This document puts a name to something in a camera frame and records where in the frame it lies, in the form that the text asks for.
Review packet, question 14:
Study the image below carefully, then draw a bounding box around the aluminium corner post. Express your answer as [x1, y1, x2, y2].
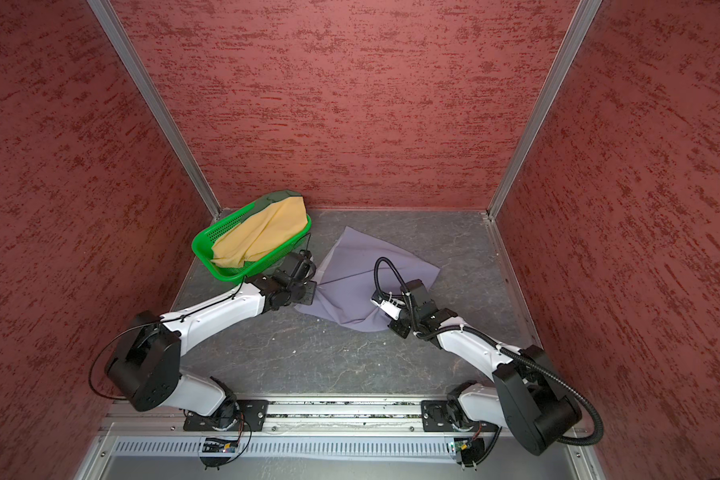
[87, 0, 222, 219]
[486, 0, 602, 222]

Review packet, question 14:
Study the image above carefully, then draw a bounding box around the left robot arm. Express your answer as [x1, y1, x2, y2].
[104, 250, 316, 431]

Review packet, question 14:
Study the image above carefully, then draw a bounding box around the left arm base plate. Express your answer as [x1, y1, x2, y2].
[183, 399, 269, 434]

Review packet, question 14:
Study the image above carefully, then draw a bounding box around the yellow skirt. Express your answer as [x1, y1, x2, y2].
[211, 198, 307, 269]

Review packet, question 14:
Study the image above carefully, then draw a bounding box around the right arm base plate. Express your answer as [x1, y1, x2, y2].
[420, 400, 455, 433]

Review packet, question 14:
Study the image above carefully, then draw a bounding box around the left aluminium corner post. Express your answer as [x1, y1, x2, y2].
[87, 0, 222, 219]

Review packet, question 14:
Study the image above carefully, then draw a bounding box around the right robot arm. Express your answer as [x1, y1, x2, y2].
[371, 280, 582, 455]

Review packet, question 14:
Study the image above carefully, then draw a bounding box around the lavender skirt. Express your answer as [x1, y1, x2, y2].
[296, 227, 440, 333]

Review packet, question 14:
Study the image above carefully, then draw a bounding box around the right aluminium corner post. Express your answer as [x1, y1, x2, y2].
[486, 0, 602, 222]

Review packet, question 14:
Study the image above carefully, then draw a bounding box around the green plastic basket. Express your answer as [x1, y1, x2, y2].
[191, 190, 311, 285]

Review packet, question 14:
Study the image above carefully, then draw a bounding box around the white slotted cable duct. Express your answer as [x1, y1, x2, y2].
[111, 436, 456, 463]

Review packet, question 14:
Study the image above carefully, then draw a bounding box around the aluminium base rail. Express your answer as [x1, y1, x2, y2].
[99, 396, 468, 436]

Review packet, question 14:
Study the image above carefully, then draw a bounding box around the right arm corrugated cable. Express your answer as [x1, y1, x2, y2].
[373, 256, 605, 448]

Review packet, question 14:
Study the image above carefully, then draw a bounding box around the dark green skirt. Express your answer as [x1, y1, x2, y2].
[256, 190, 302, 209]

